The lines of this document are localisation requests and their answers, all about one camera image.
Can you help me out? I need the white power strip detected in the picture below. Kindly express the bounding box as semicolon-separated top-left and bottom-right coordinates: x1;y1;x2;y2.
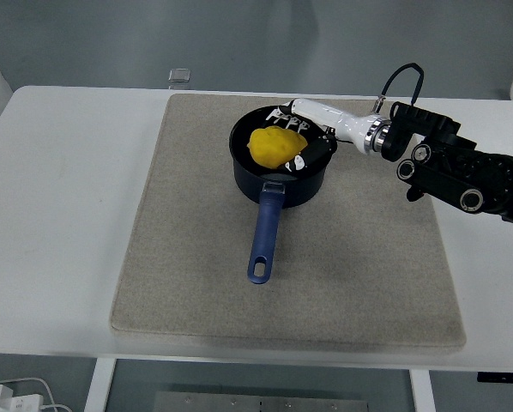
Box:
0;384;43;412

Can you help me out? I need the white table leg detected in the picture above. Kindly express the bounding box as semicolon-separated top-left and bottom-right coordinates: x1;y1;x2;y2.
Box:
83;358;118;412
408;368;437;412

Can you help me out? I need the beige fabric mat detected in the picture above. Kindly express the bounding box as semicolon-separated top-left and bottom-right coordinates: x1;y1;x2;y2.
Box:
108;93;467;355

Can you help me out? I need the black table control panel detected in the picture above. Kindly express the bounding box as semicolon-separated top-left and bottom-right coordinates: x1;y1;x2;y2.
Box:
476;371;513;384

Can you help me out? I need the blue pot with handle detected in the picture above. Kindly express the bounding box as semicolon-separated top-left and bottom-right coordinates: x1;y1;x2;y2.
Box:
227;105;335;286

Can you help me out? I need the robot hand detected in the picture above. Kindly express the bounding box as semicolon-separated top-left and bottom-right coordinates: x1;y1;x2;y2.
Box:
264;98;376;173

